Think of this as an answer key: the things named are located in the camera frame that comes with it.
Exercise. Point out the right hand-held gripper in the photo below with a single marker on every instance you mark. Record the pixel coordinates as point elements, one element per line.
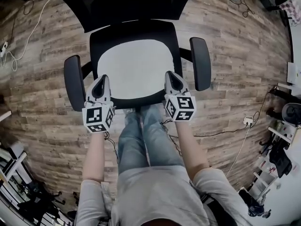
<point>181,107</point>

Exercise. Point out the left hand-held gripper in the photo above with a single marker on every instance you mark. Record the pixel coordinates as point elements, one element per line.
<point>95,115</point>

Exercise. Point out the white cloth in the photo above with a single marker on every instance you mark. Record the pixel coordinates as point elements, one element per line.
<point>136,67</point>

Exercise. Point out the black office chair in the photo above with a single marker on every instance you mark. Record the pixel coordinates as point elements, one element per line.
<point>136,8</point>

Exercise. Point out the person's left forearm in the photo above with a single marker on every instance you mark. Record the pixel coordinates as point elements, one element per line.
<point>94,156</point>

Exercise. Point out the person's right forearm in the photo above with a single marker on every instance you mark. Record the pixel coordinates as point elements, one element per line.
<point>190,147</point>

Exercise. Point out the black chair base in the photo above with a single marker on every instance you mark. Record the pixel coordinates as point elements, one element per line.
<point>44,206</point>

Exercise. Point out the person's right leg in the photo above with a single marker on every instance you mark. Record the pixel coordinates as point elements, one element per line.
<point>160,140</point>

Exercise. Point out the person's leg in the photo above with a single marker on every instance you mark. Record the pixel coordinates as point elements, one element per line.
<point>131,145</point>
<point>160,140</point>

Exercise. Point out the person's left leg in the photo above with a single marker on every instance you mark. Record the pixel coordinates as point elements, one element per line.
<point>131,145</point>

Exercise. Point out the white power adapter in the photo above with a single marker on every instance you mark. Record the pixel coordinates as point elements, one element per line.
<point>248,121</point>

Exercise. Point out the white power strip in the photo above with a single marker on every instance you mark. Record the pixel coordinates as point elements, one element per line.
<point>4,48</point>

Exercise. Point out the person's light shirt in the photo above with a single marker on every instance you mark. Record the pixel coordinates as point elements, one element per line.
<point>160,192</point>

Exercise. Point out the white desk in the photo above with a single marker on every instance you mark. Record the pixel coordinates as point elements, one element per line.
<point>293,72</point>

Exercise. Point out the black standing fan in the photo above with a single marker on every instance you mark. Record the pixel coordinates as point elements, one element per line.
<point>291,113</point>

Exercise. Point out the black jacket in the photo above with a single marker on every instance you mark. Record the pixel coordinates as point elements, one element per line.
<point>281,159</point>

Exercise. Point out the white shelf rack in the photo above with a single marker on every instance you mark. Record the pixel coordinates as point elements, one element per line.
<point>265,180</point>

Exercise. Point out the table with checkered cloth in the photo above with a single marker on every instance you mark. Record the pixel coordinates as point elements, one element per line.
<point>292,10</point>

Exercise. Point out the white frame furniture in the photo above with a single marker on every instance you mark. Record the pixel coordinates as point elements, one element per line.
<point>13,163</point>

